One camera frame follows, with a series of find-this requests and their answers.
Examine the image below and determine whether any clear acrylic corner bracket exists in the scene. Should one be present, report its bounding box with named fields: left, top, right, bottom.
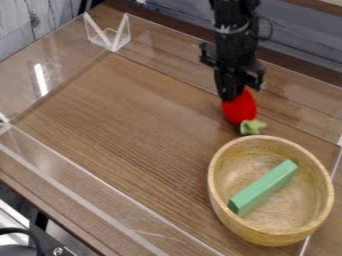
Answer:
left=83, top=13, right=131, bottom=52

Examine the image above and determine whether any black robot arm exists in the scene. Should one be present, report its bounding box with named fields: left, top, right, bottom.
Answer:
left=199, top=0, right=266, bottom=102

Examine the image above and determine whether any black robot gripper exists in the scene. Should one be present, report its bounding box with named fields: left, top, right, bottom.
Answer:
left=199, top=42, right=266, bottom=102

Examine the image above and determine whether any black cable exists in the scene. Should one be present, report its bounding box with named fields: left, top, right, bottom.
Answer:
left=0, top=227, right=44, bottom=256

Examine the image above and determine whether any red plush strawberry toy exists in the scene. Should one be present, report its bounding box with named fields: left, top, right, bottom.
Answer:
left=222, top=88, right=267, bottom=135

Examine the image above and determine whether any black metal table frame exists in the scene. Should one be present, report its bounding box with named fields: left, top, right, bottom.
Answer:
left=0, top=179, right=91, bottom=256

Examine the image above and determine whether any clear acrylic table barrier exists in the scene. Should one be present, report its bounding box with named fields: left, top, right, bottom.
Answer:
left=0, top=113, right=223, bottom=256

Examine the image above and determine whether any green rectangular block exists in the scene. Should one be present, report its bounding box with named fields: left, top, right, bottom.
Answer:
left=227, top=160, right=298, bottom=216

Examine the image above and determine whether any wooden oval bowl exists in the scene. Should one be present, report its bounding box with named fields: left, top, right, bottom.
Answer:
left=207, top=135, right=334, bottom=247

